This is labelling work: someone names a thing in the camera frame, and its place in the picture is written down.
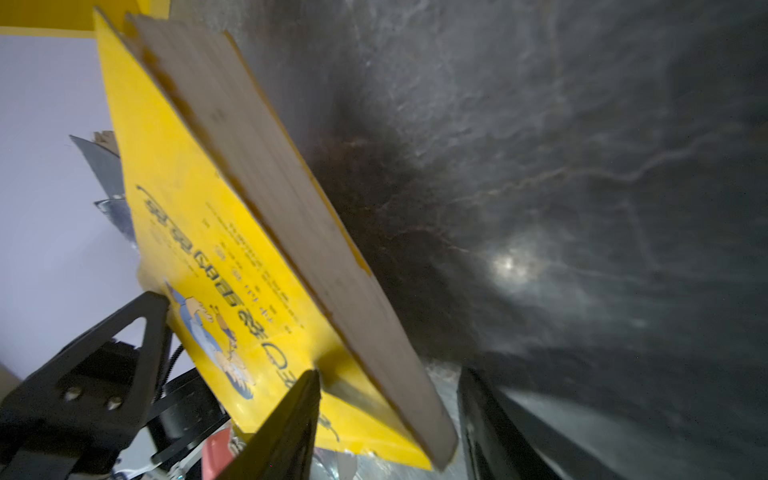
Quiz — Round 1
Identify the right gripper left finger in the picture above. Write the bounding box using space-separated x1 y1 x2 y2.
218 370 320 480

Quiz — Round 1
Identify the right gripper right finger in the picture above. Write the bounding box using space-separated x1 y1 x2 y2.
457 367 560 480

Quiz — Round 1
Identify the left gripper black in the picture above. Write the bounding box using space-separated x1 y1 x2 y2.
1 292 230 479

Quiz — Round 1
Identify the dark purple book red circle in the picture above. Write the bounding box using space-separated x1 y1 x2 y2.
69 131 138 250

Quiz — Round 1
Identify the yellow shelf with pink and blue boards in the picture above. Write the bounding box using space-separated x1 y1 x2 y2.
1 0 171 38

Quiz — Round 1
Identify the yellow cartoon cover book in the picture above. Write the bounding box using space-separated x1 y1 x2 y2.
93 10 458 471

